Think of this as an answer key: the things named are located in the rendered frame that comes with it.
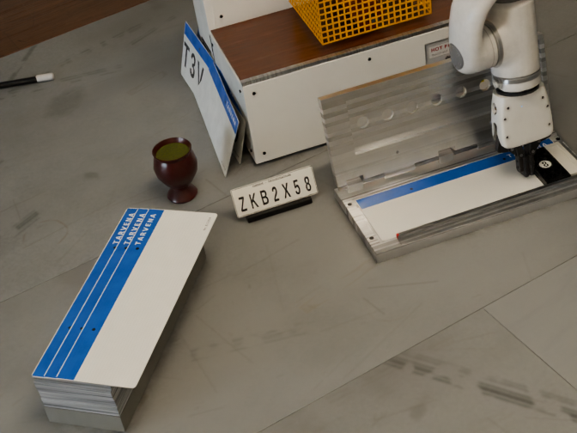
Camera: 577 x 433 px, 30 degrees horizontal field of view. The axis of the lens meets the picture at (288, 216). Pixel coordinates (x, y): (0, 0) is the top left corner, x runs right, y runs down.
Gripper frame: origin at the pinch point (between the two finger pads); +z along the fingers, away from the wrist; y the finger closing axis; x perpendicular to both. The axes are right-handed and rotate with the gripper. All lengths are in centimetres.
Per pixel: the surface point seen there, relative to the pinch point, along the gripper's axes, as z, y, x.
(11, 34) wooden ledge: -19, -82, 111
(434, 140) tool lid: -4.9, -12.7, 10.3
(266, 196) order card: -2.0, -45.1, 15.2
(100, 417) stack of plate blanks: 7, -85, -23
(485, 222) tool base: 4.9, -11.9, -6.8
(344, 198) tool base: 0.4, -32.0, 9.6
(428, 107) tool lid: -11.1, -12.6, 11.6
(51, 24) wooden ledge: -19, -71, 111
